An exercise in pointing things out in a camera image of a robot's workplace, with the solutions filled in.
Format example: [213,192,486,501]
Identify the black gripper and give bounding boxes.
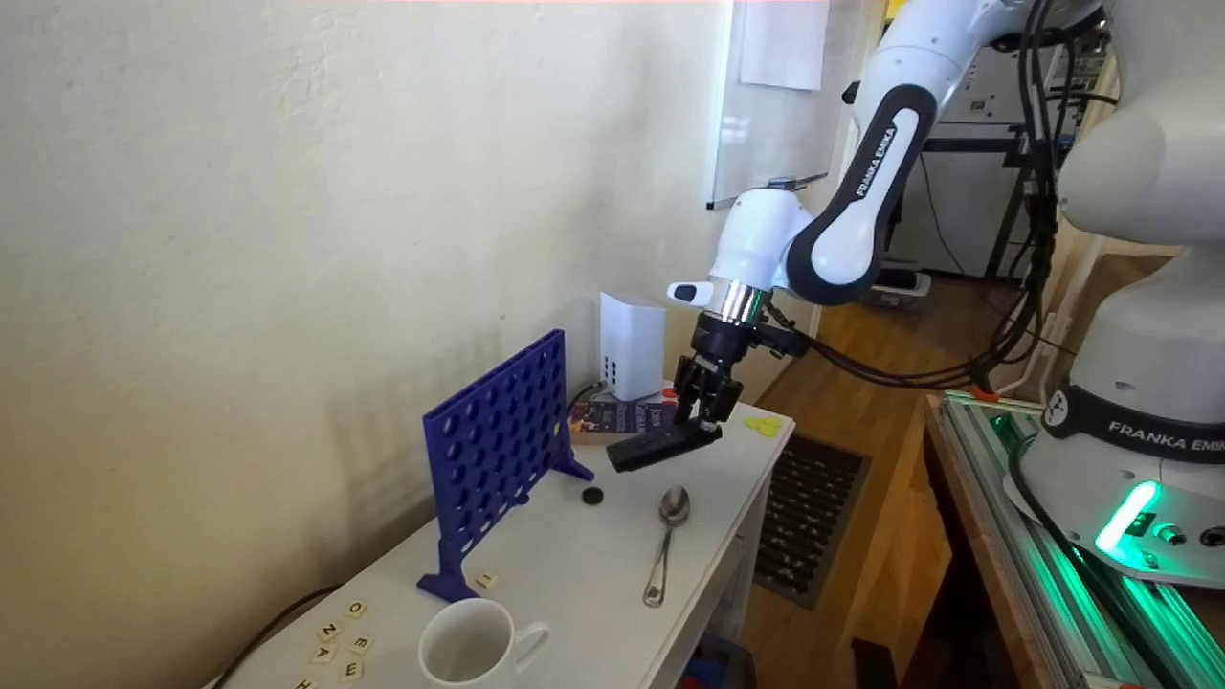
[673,312,808,424]

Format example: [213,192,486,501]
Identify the yellow game disc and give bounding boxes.
[743,417,782,441]

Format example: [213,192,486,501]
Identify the white paper on wall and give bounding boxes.
[739,0,831,91]

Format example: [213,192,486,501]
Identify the black remote control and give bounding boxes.
[609,424,719,470]

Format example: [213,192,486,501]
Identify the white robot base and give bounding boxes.
[1010,0,1225,588]

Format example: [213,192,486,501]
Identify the small black round cap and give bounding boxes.
[582,486,606,504]

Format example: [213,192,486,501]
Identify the white ceramic mug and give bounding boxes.
[417,598,551,689]

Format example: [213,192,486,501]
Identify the dark blue paperback book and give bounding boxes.
[572,396,673,435]

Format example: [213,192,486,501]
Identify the blue connect four grid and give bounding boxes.
[417,330,592,599]

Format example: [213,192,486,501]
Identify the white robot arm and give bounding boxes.
[670,0,1101,428]

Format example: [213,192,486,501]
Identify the silver metal spoon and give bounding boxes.
[645,486,689,607]

